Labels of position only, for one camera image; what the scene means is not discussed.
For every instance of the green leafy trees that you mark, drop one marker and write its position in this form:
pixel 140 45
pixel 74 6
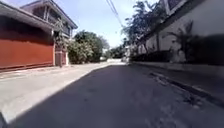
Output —
pixel 86 46

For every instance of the dark trees by wall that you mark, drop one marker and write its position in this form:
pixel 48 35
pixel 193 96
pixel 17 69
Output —
pixel 143 23

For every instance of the house with red gate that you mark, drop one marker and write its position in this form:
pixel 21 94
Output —
pixel 30 43

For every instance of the raised concrete kerb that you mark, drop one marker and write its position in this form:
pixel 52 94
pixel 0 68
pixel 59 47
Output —
pixel 186 70

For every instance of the long pale wall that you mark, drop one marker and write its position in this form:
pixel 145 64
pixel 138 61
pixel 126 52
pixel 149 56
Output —
pixel 196 33

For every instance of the grey concrete road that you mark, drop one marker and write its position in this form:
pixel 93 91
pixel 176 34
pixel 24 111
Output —
pixel 110 96

